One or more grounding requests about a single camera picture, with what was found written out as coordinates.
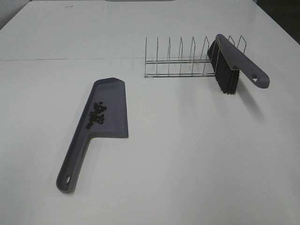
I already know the pile of dark coffee beans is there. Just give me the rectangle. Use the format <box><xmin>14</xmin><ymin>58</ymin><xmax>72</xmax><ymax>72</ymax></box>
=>
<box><xmin>86</xmin><ymin>101</ymin><xmax>107</xmax><ymax>129</ymax></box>

